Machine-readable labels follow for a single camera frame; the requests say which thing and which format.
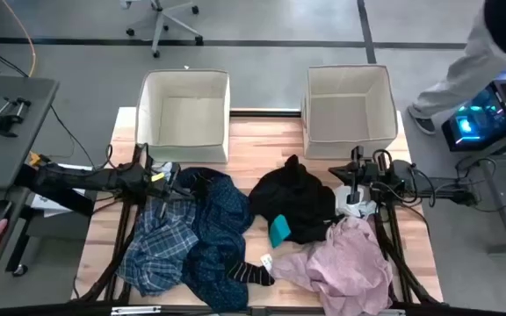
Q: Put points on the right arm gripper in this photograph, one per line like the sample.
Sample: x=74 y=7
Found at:
x=369 y=175

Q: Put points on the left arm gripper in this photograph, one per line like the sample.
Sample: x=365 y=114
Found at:
x=163 y=186

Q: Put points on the grey white striped cloth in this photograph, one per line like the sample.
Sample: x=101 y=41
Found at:
x=163 y=167

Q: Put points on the navy dotted garment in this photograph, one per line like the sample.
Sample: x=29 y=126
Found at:
x=218 y=219

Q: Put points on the white dark patterned cloth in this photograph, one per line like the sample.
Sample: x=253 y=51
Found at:
x=368 y=210

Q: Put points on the black garment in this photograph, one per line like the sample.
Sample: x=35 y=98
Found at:
x=297 y=197

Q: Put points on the blue plaid shirt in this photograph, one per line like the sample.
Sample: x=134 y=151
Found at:
x=161 y=250

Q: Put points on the beige fabric storage bin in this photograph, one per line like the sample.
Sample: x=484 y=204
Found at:
x=349 y=114
x=182 y=114

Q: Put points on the teal sock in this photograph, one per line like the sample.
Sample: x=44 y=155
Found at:
x=279 y=230

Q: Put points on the pink garment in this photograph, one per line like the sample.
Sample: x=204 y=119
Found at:
x=345 y=267

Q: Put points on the black striped sock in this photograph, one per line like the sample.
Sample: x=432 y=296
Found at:
x=248 y=273

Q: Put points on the small white printed sock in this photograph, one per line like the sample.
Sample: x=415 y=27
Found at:
x=266 y=262

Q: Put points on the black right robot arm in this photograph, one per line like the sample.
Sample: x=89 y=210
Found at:
x=446 y=186

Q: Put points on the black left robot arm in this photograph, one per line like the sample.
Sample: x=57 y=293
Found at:
x=73 y=177

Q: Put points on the black desk leg base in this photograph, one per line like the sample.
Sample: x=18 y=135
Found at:
x=68 y=203

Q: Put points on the white paper sheet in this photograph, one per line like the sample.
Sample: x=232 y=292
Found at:
x=44 y=203

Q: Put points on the black computer tower with lights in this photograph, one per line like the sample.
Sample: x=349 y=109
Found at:
x=481 y=118

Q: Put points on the dark grey metal desk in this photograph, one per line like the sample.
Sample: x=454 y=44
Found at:
x=501 y=210

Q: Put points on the person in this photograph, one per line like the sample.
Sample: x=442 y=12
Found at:
x=477 y=66

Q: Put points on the grey office chair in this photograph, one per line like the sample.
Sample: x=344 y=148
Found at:
x=161 y=22

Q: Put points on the black clamp tool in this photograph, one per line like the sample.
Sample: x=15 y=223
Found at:
x=5 y=118

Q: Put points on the black rail strip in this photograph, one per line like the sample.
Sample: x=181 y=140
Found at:
x=262 y=113

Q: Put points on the black metal robot frame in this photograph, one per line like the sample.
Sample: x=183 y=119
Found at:
x=477 y=312

